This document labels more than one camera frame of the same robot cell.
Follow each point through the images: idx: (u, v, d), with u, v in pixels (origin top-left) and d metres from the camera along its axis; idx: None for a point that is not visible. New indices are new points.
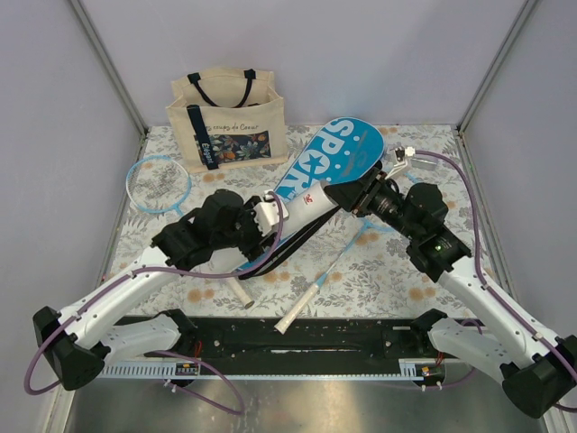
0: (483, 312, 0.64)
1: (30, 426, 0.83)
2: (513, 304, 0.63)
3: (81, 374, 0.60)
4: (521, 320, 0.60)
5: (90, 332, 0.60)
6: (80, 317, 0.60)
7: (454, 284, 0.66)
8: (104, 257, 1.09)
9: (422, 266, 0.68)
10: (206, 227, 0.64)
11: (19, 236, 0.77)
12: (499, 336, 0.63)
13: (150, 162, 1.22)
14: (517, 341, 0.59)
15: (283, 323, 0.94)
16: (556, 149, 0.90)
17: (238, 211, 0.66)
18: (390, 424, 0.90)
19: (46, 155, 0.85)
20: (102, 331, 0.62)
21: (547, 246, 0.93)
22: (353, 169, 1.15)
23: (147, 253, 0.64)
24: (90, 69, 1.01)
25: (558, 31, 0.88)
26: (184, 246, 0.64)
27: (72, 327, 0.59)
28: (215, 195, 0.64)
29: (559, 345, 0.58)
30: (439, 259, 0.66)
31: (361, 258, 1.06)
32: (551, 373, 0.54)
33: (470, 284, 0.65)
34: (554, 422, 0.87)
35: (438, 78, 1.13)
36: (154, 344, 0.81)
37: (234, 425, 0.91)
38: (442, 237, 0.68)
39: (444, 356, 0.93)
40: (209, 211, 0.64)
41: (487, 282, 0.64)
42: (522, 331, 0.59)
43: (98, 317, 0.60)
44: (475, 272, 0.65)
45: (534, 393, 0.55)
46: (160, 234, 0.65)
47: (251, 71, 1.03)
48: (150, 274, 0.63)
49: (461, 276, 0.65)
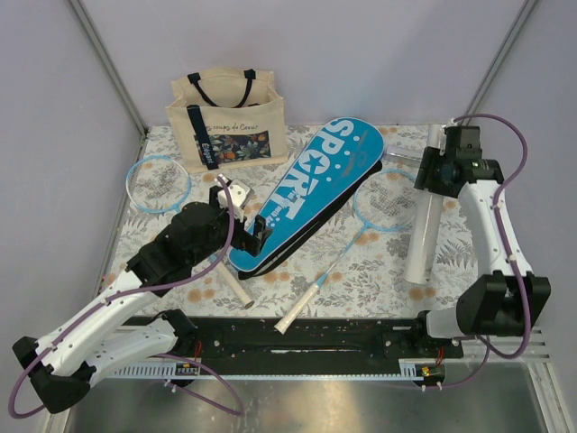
0: (477, 225, 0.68)
1: (30, 426, 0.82)
2: (509, 230, 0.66)
3: (64, 398, 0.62)
4: (506, 242, 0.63)
5: (67, 361, 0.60)
6: (57, 346, 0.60)
7: (468, 197, 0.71)
8: (104, 257, 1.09)
9: (451, 175, 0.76)
10: (178, 246, 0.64)
11: (19, 236, 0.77)
12: (480, 248, 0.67)
13: (149, 162, 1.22)
14: (489, 256, 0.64)
15: (283, 323, 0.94)
16: (555, 150, 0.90)
17: (209, 226, 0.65)
18: (390, 424, 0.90)
19: (46, 154, 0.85)
20: (83, 355, 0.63)
21: (546, 245, 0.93)
22: (353, 169, 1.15)
23: (123, 277, 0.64)
24: (90, 68, 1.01)
25: (556, 31, 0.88)
26: (160, 269, 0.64)
27: (49, 357, 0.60)
28: (182, 215, 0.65)
29: (526, 276, 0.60)
30: (469, 171, 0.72)
31: (361, 258, 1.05)
32: (500, 289, 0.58)
33: (480, 200, 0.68)
34: (554, 422, 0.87)
35: (438, 78, 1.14)
36: (147, 351, 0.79)
37: (234, 425, 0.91)
38: (482, 159, 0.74)
39: (444, 356, 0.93)
40: (178, 231, 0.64)
41: (498, 204, 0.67)
42: (499, 250, 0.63)
43: (74, 346, 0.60)
44: (492, 195, 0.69)
45: (479, 299, 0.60)
46: (136, 259, 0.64)
47: (251, 71, 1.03)
48: (124, 300, 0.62)
49: (478, 191, 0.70)
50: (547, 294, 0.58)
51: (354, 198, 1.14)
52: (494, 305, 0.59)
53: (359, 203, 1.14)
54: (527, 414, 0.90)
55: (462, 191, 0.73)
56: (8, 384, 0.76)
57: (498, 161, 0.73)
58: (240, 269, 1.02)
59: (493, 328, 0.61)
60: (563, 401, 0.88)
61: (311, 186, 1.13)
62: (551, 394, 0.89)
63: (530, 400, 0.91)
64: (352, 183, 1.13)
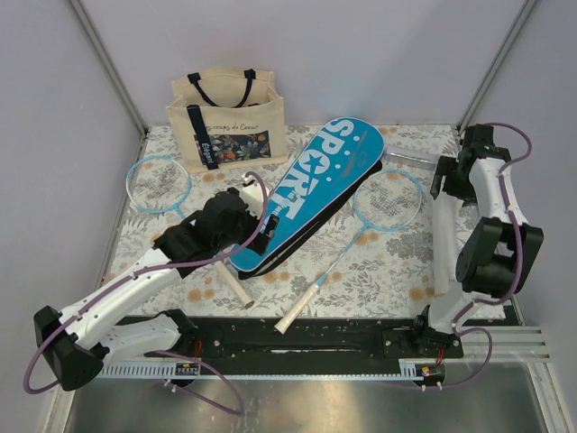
0: (482, 190, 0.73)
1: (30, 427, 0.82)
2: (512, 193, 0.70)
3: (78, 373, 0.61)
4: (505, 197, 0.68)
5: (90, 332, 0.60)
6: (82, 317, 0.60)
7: (476, 171, 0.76)
8: (104, 257, 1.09)
9: (464, 157, 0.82)
10: (207, 229, 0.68)
11: (19, 235, 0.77)
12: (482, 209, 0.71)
13: (150, 162, 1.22)
14: (489, 210, 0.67)
15: (283, 323, 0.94)
16: (555, 150, 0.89)
17: (238, 216, 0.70)
18: (390, 425, 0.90)
19: (46, 155, 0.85)
20: (102, 331, 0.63)
21: (547, 246, 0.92)
22: (353, 169, 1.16)
23: (150, 254, 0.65)
24: (90, 68, 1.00)
25: (556, 31, 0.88)
26: (185, 248, 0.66)
27: (73, 327, 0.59)
28: (215, 198, 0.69)
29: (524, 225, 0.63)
30: (480, 152, 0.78)
31: (361, 258, 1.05)
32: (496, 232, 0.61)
33: (489, 170, 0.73)
34: (554, 422, 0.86)
35: (438, 78, 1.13)
36: (153, 343, 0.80)
37: (234, 425, 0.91)
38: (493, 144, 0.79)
39: (444, 356, 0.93)
40: (210, 215, 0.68)
41: (503, 173, 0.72)
42: (499, 203, 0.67)
43: (99, 317, 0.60)
44: (499, 169, 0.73)
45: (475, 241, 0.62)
46: (163, 238, 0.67)
47: (251, 71, 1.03)
48: (151, 276, 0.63)
49: (487, 164, 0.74)
50: (540, 239, 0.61)
51: (354, 198, 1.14)
52: (487, 248, 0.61)
53: (359, 203, 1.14)
54: (527, 414, 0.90)
55: (472, 168, 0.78)
56: (10, 384, 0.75)
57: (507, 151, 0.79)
58: (241, 268, 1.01)
59: (487, 276, 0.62)
60: (563, 402, 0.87)
61: (311, 186, 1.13)
62: (551, 394, 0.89)
63: (531, 400, 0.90)
64: (352, 183, 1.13)
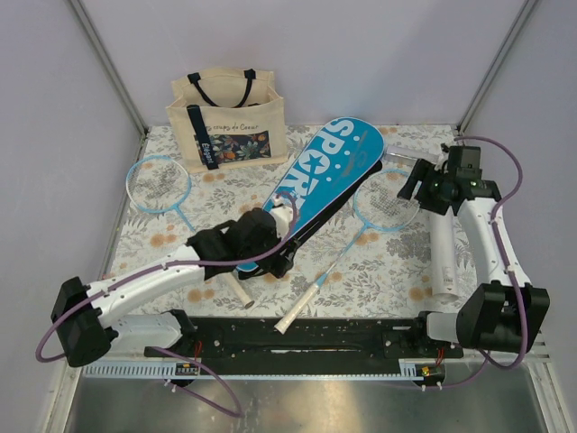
0: (477, 238, 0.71)
1: (29, 426, 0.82)
2: (507, 243, 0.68)
3: (87, 351, 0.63)
4: (503, 252, 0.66)
5: (114, 310, 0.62)
6: (108, 293, 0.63)
7: (466, 212, 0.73)
8: (104, 257, 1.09)
9: (449, 193, 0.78)
10: (238, 238, 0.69)
11: (18, 235, 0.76)
12: (480, 261, 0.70)
13: (150, 162, 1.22)
14: (489, 268, 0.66)
15: (283, 323, 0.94)
16: (555, 149, 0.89)
17: (270, 231, 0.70)
18: (391, 425, 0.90)
19: (46, 154, 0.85)
20: (123, 312, 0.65)
21: (547, 246, 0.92)
22: (353, 169, 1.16)
23: (182, 248, 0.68)
24: (90, 67, 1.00)
25: (556, 31, 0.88)
26: (214, 252, 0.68)
27: (99, 302, 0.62)
28: (252, 211, 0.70)
29: (525, 286, 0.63)
30: (469, 190, 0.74)
31: (361, 258, 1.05)
32: (499, 300, 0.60)
33: (480, 215, 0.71)
34: (554, 422, 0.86)
35: (438, 78, 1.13)
36: (155, 337, 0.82)
37: (234, 425, 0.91)
38: (480, 178, 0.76)
39: (444, 356, 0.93)
40: (244, 225, 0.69)
41: (495, 217, 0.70)
42: (497, 261, 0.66)
43: (124, 298, 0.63)
44: (489, 210, 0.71)
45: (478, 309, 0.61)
46: (196, 237, 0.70)
47: (251, 71, 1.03)
48: (180, 270, 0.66)
49: (476, 207, 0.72)
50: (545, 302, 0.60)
51: (354, 198, 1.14)
52: (491, 316, 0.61)
53: (359, 203, 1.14)
54: (528, 415, 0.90)
55: (461, 208, 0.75)
56: (10, 383, 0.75)
57: (495, 183, 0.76)
58: (241, 268, 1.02)
59: (494, 341, 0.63)
60: (563, 402, 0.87)
61: (311, 186, 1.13)
62: (551, 394, 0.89)
63: (531, 400, 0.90)
64: (352, 183, 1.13)
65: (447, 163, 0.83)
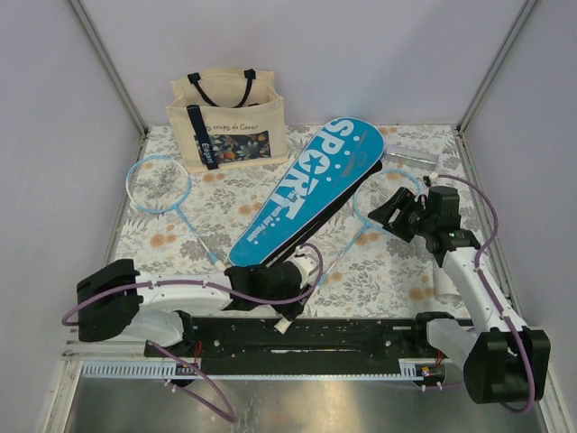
0: (466, 287, 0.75)
1: (30, 426, 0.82)
2: (498, 292, 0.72)
3: (103, 331, 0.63)
4: (494, 299, 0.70)
5: (151, 303, 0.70)
6: (153, 286, 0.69)
7: (452, 263, 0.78)
8: (104, 257, 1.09)
9: (432, 245, 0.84)
10: (265, 282, 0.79)
11: (17, 234, 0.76)
12: (473, 309, 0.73)
13: (150, 162, 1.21)
14: (483, 316, 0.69)
15: (283, 323, 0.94)
16: (555, 150, 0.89)
17: (293, 283, 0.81)
18: (390, 425, 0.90)
19: (45, 153, 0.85)
20: (155, 308, 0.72)
21: (546, 247, 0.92)
22: (353, 169, 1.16)
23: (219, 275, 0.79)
24: (90, 66, 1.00)
25: (556, 31, 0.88)
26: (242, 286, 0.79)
27: (143, 290, 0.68)
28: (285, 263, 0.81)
29: (524, 331, 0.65)
30: (448, 243, 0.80)
31: (361, 258, 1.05)
32: (503, 348, 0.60)
33: (464, 264, 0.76)
34: (554, 421, 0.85)
35: (438, 78, 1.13)
36: (162, 335, 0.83)
37: (234, 426, 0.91)
38: (458, 228, 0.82)
39: (444, 356, 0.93)
40: (273, 273, 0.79)
41: (480, 265, 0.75)
42: (491, 308, 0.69)
43: (164, 297, 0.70)
44: (472, 259, 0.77)
45: (485, 361, 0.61)
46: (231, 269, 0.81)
47: (251, 71, 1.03)
48: (215, 293, 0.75)
49: (461, 257, 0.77)
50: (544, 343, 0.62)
51: (354, 198, 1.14)
52: (498, 366, 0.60)
53: (359, 203, 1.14)
54: (527, 414, 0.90)
55: (444, 258, 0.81)
56: (11, 383, 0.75)
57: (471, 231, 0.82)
58: None
59: (507, 392, 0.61)
60: (563, 402, 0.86)
61: (311, 186, 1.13)
62: (551, 394, 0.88)
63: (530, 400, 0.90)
64: (352, 184, 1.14)
65: (430, 203, 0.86)
